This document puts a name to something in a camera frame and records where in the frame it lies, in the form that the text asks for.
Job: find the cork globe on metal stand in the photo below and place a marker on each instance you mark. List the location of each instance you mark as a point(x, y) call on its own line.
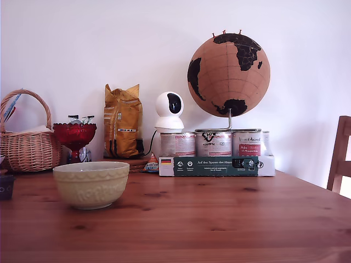
point(229, 79)

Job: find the tin can with script label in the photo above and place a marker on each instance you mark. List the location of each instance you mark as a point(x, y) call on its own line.
point(247, 143)

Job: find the tin can with black logo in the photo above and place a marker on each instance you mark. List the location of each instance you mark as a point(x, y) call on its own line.
point(214, 143)

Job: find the tin can with white label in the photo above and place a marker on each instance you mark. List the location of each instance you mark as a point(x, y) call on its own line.
point(267, 143)

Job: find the red glass footed bowl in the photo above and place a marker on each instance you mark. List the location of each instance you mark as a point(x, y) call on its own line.
point(74, 135)

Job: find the round woven trivet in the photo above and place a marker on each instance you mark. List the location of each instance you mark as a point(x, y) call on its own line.
point(137, 164)

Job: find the small triangular snack packet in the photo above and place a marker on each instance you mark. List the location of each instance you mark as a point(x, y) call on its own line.
point(151, 164)

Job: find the tin can with red label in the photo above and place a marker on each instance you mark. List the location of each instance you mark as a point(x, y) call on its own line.
point(178, 143)

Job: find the green white sachet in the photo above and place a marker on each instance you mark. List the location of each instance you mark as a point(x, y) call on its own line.
point(89, 119)

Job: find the pale green ceramic bowl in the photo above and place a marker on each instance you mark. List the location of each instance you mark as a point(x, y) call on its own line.
point(90, 189)

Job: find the papers in basket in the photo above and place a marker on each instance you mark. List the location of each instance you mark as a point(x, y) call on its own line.
point(11, 109)

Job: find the yellow coffee bag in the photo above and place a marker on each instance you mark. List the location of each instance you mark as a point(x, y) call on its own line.
point(122, 123)

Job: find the wooden chair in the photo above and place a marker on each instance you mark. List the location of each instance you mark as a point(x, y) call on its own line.
point(338, 159)

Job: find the white dome security camera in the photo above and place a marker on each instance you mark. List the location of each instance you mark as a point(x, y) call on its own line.
point(168, 115)

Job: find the small white dark figurine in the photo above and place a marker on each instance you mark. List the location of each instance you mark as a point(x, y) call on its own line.
point(85, 154)

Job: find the black white sachet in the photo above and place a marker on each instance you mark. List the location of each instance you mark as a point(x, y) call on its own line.
point(73, 119)

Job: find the green white cardboard tray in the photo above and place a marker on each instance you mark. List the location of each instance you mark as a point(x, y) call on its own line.
point(216, 165)

